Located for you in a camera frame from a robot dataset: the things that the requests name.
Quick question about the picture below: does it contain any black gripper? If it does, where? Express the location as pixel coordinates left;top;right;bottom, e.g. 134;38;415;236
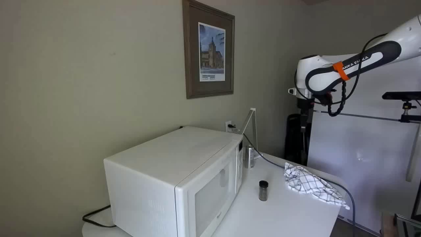
298;99;315;128

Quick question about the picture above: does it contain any white microwave oven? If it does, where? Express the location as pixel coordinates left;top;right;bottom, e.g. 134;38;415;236
102;125;244;237

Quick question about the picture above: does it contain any thin white rod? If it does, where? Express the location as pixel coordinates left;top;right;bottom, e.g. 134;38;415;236
240;107;258;150

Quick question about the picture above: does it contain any checkered white dish cloth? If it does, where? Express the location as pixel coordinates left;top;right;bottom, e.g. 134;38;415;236
283;162;351;211

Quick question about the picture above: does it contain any silver drink can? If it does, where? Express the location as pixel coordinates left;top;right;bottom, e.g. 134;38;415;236
243;145;256;170

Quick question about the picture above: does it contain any large white panel board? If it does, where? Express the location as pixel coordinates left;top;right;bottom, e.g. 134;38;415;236
306;54;421;235

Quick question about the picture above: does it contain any framed building picture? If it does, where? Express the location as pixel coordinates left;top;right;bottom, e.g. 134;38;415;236
181;0;236;100

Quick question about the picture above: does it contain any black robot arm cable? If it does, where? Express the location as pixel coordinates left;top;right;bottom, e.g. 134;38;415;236
293;32;386;117

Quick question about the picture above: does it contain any orange arm strap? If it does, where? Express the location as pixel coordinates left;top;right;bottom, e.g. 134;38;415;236
331;61;350;83

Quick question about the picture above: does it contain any thick black table cable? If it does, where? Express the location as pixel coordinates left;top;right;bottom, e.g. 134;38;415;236
242;132;358;237

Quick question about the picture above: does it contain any black stereo camera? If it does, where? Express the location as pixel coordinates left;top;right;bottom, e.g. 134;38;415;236
381;90;421;102

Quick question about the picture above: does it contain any black microwave power cord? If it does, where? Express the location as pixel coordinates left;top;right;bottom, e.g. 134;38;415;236
81;204;115;229

